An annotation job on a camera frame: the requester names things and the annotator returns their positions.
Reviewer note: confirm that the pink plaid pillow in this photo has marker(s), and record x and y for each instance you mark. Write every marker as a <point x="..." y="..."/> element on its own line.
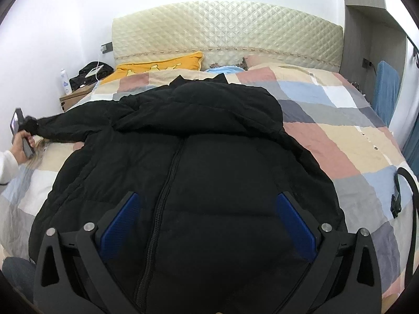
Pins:
<point x="258" y="61"/>

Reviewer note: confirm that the cream quilted headboard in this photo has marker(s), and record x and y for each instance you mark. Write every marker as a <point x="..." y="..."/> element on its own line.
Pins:
<point x="226" y="32"/>

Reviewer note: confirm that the wall power outlet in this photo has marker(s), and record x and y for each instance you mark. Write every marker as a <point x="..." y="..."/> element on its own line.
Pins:
<point x="107" y="48"/>

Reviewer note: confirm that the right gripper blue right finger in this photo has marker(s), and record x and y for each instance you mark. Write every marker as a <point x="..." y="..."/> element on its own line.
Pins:
<point x="343" y="274"/>

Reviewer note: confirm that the person's left hand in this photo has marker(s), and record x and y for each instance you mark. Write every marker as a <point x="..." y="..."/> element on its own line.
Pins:
<point x="17" y="147"/>

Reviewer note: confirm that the black puffer jacket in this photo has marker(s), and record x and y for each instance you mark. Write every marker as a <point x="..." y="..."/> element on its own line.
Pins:
<point x="208" y="158"/>

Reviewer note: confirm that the light blue pillow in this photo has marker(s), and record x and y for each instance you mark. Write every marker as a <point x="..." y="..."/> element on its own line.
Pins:
<point x="226" y="70"/>

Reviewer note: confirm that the plaid patchwork bed quilt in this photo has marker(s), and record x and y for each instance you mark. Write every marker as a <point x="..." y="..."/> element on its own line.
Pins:
<point x="328" y="117"/>

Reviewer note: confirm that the yellow pillow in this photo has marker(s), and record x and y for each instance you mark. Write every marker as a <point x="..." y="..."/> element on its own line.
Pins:
<point x="192" y="61"/>

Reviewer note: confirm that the black bag on nightstand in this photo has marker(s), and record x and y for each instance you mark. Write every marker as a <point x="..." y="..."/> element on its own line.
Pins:
<point x="91" y="73"/>

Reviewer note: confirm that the wooden nightstand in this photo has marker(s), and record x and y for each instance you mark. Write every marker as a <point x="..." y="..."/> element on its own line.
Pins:
<point x="70" y="100"/>

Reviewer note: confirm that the white lotion bottle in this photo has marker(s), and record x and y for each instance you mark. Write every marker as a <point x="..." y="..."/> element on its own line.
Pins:
<point x="65" y="82"/>

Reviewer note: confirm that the blue towel on rack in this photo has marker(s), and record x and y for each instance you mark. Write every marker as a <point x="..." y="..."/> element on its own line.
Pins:
<point x="386" y="89"/>

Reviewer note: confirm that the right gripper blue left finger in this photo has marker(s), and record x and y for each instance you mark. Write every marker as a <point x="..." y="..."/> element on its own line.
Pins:
<point x="93" y="245"/>

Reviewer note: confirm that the grey wardrobe cabinet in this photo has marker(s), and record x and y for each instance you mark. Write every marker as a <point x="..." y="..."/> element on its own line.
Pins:
<point x="371" y="35"/>

